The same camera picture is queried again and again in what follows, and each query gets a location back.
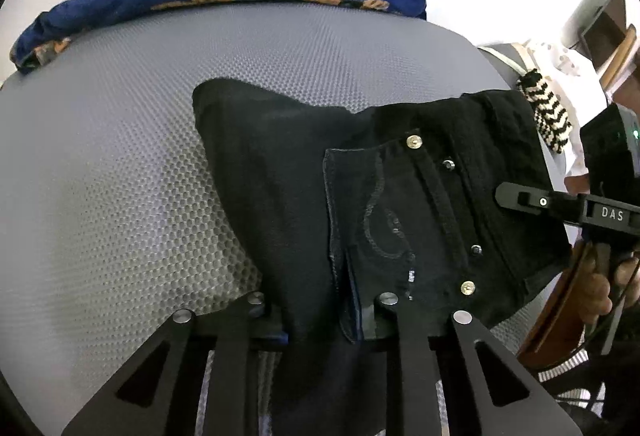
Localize white spotted cloth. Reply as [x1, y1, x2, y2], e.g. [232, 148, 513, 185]
[522, 40, 608, 179]

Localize black and white zigzag cloth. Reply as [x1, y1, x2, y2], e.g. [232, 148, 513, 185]
[516, 70, 574, 155]

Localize brown wooden bed frame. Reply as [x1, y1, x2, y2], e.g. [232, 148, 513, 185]
[516, 240, 601, 371]

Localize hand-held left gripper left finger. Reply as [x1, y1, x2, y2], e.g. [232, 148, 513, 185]
[60, 291, 292, 436]

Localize person's right hand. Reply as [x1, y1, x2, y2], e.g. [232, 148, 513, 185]
[580, 250, 640, 327]

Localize grey honeycomb mat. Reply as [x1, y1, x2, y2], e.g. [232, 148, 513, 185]
[0, 0, 581, 436]

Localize black cable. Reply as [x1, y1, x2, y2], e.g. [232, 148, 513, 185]
[542, 253, 640, 374]

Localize black pants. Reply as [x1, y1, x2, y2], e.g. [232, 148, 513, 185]
[192, 77, 574, 436]

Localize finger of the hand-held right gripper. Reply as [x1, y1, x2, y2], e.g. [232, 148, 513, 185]
[494, 181, 589, 227]

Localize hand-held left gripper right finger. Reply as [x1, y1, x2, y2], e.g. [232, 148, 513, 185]
[359, 292, 584, 436]

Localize light wooden plank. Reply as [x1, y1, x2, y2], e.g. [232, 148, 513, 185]
[599, 22, 639, 92]

